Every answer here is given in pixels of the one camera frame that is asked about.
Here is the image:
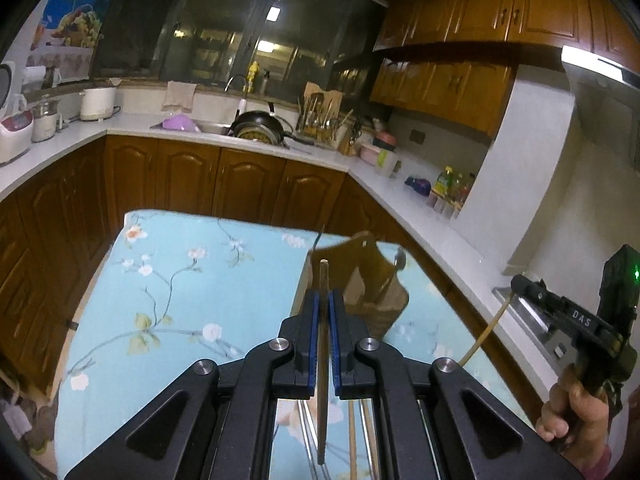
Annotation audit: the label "row of seasoning jars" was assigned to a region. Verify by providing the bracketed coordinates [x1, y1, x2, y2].
[426, 193, 464, 222]

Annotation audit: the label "purple plastic basin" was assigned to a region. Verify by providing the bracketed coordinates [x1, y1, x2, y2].
[162, 114, 202, 134]

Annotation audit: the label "wooden chopstick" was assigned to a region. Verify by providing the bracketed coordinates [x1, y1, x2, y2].
[316, 258, 331, 465]
[347, 400, 357, 480]
[361, 400, 377, 480]
[461, 294, 515, 367]

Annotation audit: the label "steel range hood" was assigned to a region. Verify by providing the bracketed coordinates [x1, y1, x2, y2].
[560, 44, 640, 173]

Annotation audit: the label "floral blue tablecloth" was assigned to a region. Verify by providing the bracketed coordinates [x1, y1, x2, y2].
[54, 209, 533, 480]

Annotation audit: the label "wooden utensil holder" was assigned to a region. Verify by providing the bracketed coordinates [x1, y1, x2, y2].
[306, 231, 410, 343]

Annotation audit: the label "white plastic cup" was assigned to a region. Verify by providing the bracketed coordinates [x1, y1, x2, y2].
[375, 149, 402, 180]

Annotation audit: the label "glass jar blender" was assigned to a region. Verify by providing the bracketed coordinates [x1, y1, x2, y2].
[31, 94, 61, 144]

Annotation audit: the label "wooden wall cabinets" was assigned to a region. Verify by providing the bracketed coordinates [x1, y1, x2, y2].
[371, 0, 640, 137]

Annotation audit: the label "dish rack with utensils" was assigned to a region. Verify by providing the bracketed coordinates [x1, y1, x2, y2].
[298, 82, 353, 142]

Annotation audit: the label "dark sliding window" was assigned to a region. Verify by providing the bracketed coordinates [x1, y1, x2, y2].
[92, 0, 390, 107]

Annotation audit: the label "white and red rice cooker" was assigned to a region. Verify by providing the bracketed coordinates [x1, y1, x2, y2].
[0, 109, 34, 167]

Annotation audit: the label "person's right forearm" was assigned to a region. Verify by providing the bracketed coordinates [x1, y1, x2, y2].
[592, 442, 621, 480]

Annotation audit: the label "pink plastic basin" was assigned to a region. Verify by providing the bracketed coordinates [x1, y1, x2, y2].
[359, 142, 387, 167]

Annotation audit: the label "fruit wall poster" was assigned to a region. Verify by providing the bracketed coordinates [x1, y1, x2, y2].
[25, 0, 120, 83]

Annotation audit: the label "black wok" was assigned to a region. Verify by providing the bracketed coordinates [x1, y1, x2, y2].
[229, 109, 315, 147]

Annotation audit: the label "person's right hand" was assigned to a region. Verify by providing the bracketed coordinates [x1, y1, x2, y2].
[536, 367, 613, 453]

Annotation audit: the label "wooden base cabinets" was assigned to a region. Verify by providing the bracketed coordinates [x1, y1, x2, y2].
[0, 132, 543, 411]

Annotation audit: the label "metal sink faucet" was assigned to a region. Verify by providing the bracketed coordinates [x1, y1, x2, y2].
[224, 74, 252, 117]

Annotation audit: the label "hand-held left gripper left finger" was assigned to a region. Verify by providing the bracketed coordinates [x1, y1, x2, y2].
[64, 290, 321, 480]

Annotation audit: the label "purple small container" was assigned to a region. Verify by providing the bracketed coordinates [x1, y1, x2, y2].
[404, 175, 432, 197]

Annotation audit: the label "cooking oil bottle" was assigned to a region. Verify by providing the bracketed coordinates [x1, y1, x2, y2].
[432, 165, 459, 199]

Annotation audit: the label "wooden knife block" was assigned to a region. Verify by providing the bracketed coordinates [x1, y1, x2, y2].
[339, 119, 365, 157]

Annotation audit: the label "white electric pot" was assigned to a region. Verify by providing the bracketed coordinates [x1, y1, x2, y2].
[80, 86, 119, 122]

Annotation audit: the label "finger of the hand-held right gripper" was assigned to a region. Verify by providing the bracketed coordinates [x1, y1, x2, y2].
[510, 274, 623, 351]

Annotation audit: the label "beige dish cloth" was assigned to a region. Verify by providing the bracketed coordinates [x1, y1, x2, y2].
[161, 80, 197, 114]

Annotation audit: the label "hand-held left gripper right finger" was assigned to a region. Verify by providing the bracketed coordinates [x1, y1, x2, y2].
[328, 291, 587, 480]

